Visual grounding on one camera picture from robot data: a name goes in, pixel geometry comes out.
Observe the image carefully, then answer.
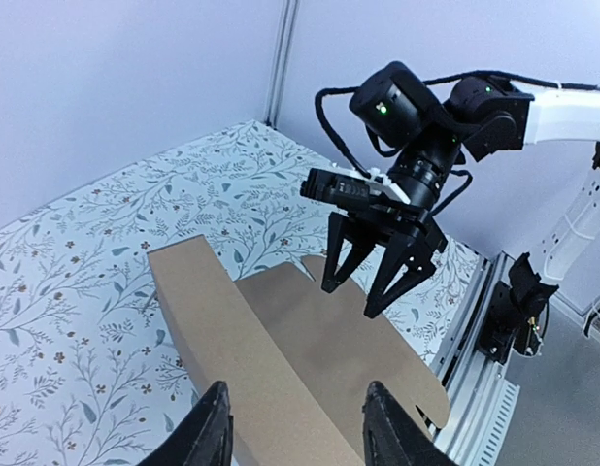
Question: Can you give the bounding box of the right aluminium frame post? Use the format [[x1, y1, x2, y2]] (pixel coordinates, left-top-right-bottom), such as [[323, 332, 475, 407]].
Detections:
[[263, 0, 300, 129]]

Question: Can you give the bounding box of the aluminium front rail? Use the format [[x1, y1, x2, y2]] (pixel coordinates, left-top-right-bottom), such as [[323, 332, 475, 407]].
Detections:
[[430, 253, 519, 466]]

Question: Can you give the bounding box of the brown cardboard box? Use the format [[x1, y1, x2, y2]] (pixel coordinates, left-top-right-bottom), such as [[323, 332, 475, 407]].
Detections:
[[149, 237, 450, 465]]

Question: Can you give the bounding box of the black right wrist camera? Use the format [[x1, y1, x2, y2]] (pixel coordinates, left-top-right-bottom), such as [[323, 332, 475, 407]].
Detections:
[[300, 166, 411, 212]]

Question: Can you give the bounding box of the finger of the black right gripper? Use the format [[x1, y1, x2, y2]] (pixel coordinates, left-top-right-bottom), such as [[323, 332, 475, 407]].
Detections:
[[321, 213, 376, 292], [364, 233, 436, 318]]

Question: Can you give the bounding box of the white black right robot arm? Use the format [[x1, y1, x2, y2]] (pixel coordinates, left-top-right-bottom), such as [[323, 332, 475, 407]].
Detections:
[[301, 61, 600, 318]]

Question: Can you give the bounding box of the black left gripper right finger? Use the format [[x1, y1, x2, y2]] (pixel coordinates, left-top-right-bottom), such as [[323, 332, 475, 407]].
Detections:
[[362, 381, 456, 466]]

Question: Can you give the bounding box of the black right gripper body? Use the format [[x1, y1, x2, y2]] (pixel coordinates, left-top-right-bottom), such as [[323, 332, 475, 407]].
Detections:
[[340, 152, 468, 252]]

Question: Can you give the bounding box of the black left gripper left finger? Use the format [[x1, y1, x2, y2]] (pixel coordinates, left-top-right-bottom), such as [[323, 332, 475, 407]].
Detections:
[[138, 381, 233, 466]]

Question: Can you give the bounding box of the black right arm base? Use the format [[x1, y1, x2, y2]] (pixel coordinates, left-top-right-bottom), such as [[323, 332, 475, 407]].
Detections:
[[477, 252, 559, 364]]

